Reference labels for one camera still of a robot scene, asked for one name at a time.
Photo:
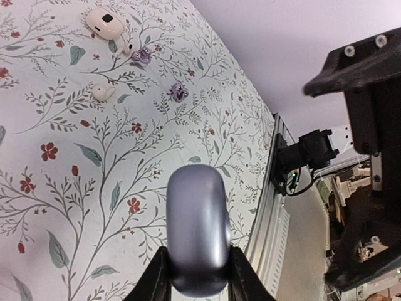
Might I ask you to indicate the purple earbud charging case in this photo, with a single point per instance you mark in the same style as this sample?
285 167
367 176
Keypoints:
198 231

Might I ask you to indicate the aluminium frame rail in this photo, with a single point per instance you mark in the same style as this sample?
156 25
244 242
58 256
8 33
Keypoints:
287 244

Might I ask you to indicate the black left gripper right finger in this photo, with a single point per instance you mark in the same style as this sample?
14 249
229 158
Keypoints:
244 284

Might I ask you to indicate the white earbud charging case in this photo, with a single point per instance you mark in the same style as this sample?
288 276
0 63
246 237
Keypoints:
105 23

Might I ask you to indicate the white earbud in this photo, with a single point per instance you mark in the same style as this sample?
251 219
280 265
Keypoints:
101 93
122 46

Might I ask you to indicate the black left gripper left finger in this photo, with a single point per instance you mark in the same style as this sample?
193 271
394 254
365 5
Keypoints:
154 284

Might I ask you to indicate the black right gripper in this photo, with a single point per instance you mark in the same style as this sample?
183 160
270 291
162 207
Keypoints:
369 78

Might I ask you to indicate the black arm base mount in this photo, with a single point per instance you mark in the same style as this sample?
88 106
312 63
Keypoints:
314 150

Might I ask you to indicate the purple earbud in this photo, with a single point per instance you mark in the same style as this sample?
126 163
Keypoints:
179 92
143 55

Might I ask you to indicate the floral patterned table mat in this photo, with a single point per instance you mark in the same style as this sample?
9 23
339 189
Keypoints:
83 182

